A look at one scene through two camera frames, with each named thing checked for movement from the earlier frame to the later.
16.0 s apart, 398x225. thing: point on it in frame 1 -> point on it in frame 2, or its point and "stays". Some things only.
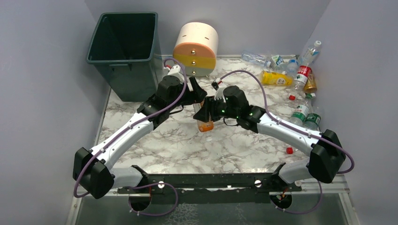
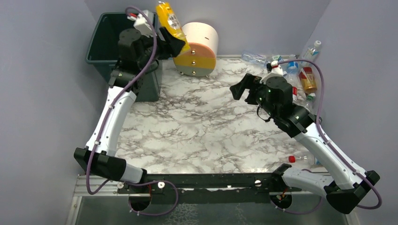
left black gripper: x=196 y=92 -> x=166 y=41
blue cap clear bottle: x=292 y=68 stays
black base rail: x=215 y=189 stays
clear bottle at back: x=255 y=58 stays
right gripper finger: x=203 y=114 -> x=238 y=89
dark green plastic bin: x=126 y=46 stays
